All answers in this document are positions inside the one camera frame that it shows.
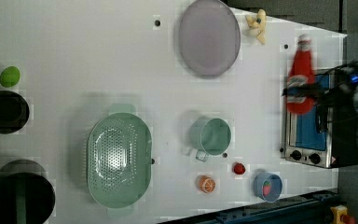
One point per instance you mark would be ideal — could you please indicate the red ketchup bottle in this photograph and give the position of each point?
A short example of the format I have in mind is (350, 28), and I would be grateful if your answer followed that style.
(301, 73)

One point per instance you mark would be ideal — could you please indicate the green utensil in container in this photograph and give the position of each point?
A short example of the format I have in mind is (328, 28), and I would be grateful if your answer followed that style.
(20, 202)

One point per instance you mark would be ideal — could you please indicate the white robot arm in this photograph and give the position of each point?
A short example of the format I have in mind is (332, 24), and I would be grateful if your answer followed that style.
(340, 139)

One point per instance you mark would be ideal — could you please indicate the green lime toy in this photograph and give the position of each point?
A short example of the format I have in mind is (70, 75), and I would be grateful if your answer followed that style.
(10, 76)

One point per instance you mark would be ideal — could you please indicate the grey round plate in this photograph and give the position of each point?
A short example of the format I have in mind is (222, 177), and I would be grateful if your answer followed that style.
(209, 37)

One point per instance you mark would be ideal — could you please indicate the green perforated colander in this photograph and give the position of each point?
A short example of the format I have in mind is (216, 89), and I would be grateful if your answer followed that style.
(119, 158)

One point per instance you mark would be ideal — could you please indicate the peeled toy banana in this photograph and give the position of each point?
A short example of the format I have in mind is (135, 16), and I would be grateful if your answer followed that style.
(257, 25)

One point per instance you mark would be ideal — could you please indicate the strawberry toy in bowl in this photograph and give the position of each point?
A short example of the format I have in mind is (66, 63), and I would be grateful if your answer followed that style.
(266, 188)

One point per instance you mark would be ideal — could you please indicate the large black cylinder container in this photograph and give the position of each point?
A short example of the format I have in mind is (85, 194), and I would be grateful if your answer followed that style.
(26, 195)

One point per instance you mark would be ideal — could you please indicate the blue bowl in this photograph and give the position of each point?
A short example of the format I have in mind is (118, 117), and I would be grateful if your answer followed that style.
(276, 186)

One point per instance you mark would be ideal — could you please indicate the green mug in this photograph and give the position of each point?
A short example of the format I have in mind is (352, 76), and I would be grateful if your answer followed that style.
(210, 137)

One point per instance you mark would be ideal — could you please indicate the small red strawberry toy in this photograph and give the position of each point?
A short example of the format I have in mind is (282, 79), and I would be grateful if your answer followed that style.
(239, 168)

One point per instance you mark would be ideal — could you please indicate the orange slice toy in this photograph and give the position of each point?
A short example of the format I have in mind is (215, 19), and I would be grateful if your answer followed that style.
(206, 184)

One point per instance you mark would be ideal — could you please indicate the small black cylinder container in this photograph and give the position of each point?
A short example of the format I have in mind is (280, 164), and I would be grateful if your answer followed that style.
(14, 112)

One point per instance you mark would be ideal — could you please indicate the yellow emergency stop box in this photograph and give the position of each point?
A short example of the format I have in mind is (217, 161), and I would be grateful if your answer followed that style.
(341, 216)

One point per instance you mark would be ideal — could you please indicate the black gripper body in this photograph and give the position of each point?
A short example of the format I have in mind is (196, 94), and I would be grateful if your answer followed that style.
(335, 105)

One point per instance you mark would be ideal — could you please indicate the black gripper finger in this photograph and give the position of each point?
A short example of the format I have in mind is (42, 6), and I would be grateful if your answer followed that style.
(311, 91)

